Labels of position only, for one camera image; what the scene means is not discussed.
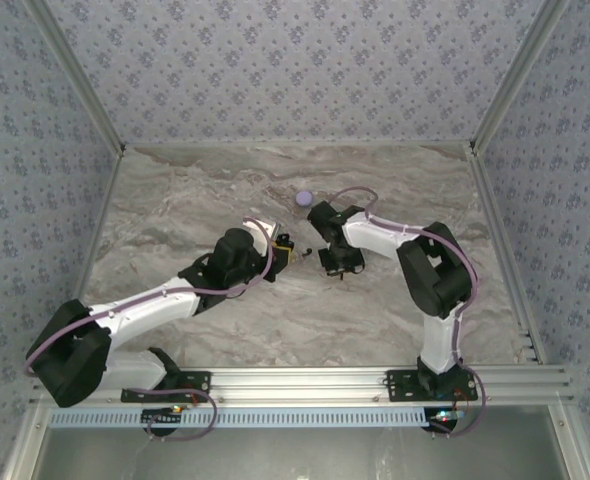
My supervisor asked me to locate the white slotted cable duct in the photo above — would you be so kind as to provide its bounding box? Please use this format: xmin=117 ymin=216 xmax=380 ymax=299
xmin=48 ymin=408 xmax=429 ymax=429

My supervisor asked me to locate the aluminium side rail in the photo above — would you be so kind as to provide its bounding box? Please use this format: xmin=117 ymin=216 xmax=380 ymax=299
xmin=52 ymin=144 xmax=129 ymax=369
xmin=466 ymin=144 xmax=547 ymax=365

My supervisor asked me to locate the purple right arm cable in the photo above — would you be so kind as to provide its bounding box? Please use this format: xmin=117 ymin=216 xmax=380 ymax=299
xmin=332 ymin=185 xmax=487 ymax=441

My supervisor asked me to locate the aluminium corner post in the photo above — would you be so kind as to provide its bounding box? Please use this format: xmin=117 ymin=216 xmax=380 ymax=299
xmin=468 ymin=0 xmax=572 ymax=154

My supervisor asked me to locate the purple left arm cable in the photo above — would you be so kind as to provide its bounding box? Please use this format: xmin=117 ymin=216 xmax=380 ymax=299
xmin=23 ymin=216 xmax=276 ymax=444

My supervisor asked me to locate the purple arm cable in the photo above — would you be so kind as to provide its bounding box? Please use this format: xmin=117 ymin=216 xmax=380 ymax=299
xmin=23 ymin=216 xmax=276 ymax=444
xmin=332 ymin=185 xmax=487 ymax=441

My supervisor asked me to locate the small control board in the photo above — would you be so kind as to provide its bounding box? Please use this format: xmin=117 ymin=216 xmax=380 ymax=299
xmin=423 ymin=407 xmax=469 ymax=436
xmin=141 ymin=405 xmax=185 ymax=437

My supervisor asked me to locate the long aluminium base rail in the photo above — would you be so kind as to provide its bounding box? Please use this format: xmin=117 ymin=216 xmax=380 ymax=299
xmin=28 ymin=363 xmax=576 ymax=407

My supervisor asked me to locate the grey metal panel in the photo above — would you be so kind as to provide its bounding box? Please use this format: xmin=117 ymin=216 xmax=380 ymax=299
xmin=4 ymin=405 xmax=590 ymax=480

